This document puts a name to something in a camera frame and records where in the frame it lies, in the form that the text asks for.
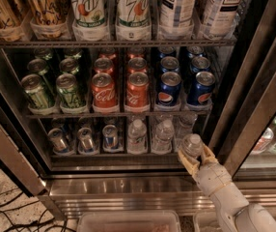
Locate red bull can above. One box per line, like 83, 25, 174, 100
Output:
102, 125, 119, 151
77, 128, 96, 154
48, 129, 69, 154

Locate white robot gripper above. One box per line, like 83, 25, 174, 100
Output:
178, 145, 234, 196

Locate front right Coca-Cola can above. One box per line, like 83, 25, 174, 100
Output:
126, 72, 149, 108

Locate second row right green can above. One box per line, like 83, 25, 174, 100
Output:
59, 58, 80, 75

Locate Red Bull can right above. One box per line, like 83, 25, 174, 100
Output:
102, 125, 119, 151

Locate left tea bottle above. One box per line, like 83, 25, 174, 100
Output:
160, 0, 195, 30

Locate front right Pepsi can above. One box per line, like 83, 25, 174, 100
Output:
186, 72, 215, 105

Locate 7up bottle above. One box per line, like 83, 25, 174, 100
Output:
117, 0, 150, 28
70, 0, 106, 28

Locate Red Bull can middle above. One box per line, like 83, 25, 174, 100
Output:
77, 128, 96, 154

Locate second row green can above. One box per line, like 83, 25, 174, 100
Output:
27, 59, 52, 80
59, 58, 80, 75

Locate left 7up bottle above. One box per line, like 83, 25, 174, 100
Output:
70, 0, 106, 28

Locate second row right Coca-Cola can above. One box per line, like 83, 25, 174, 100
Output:
126, 57, 148, 74

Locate upper wire shelf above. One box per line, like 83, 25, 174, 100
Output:
0, 38, 236, 48

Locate second row left Coca-Cola can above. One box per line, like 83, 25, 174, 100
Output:
93, 58, 114, 75

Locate clear water bottle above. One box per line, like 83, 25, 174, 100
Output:
152, 119, 175, 155
127, 119, 147, 155
179, 133, 204, 159

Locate black floor cables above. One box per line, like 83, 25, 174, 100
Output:
0, 166, 78, 232

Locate front right green can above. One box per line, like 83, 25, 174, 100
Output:
56, 73, 86, 108

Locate front left Coca-Cola can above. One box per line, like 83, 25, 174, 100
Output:
91, 72, 117, 108

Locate second row coca-cola can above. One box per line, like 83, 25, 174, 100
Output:
126, 57, 148, 74
93, 58, 114, 75

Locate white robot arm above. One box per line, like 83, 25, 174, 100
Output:
179, 146, 276, 232

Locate second row pepsi can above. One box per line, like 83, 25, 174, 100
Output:
190, 56, 210, 73
159, 56, 179, 73

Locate clear plastic bin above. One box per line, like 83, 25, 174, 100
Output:
77, 210, 181, 232
193, 207, 276, 232

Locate wire shelf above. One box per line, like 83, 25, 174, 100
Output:
0, 38, 236, 48
25, 110, 208, 119

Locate second row left green can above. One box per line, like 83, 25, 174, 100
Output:
27, 59, 52, 80

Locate second row left Pepsi can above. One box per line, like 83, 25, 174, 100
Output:
159, 56, 179, 73

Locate front left green can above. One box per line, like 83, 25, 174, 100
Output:
21, 74, 55, 109

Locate glass fridge door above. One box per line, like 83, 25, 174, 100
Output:
214, 3, 276, 182

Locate front left Pepsi can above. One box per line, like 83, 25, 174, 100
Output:
156, 72, 181, 106

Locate middle wire shelf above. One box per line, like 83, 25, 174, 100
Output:
25, 110, 208, 119

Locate right 7up bottle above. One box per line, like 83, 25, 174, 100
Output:
117, 0, 150, 28

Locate right tea bottle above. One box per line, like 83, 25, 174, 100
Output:
202, 0, 241, 40

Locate second row right Pepsi can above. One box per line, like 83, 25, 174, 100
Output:
190, 56, 210, 73

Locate tea bottle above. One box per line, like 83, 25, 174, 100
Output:
160, 0, 195, 30
202, 0, 241, 40

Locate left clear plastic bin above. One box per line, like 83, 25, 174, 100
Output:
77, 210, 181, 232

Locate right clear plastic bin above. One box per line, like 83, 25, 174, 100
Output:
193, 207, 276, 232

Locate Red Bull can left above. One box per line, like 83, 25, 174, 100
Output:
48, 129, 69, 154

